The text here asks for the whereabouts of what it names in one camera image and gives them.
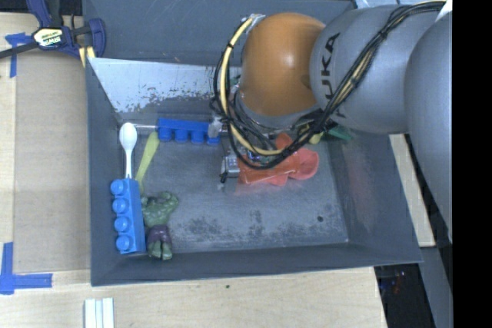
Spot grey metal bin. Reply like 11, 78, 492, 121
80, 0, 424, 287

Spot yellow-green flat strip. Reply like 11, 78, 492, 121
134, 131, 161, 194

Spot orange-red cloth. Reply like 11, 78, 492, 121
236, 131, 321, 187

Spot white plastic spoon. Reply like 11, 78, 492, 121
118, 121, 139, 181

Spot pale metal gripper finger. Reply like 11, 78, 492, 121
220, 155, 241, 182

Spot green toy figure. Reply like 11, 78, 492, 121
140, 191, 180, 262

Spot blue toy building block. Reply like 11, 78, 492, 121
109, 177, 148, 256
156, 117, 222, 147

